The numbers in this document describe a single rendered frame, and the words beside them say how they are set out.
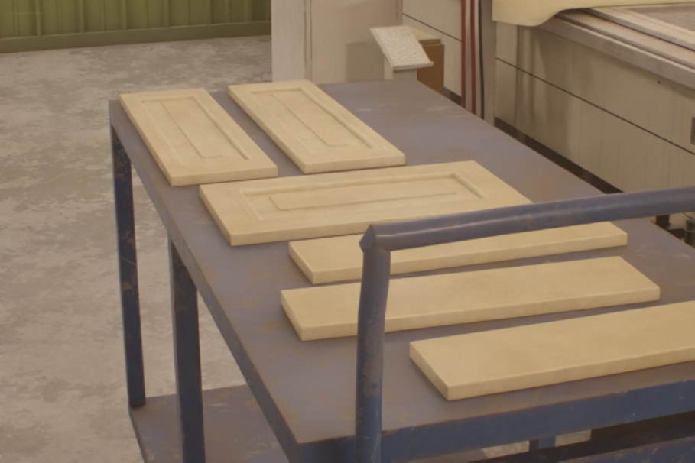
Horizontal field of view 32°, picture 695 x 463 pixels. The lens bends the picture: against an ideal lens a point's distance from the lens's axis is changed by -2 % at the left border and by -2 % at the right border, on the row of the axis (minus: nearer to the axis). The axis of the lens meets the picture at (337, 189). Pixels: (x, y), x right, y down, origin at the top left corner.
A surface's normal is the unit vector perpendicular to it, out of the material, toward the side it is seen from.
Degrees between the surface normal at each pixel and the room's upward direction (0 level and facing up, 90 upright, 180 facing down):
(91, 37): 90
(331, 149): 11
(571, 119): 90
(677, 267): 0
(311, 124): 0
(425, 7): 90
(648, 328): 0
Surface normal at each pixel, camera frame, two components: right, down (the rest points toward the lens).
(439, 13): -0.96, 0.09
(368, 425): 0.03, 0.39
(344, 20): 0.29, 0.29
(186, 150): -0.19, -0.91
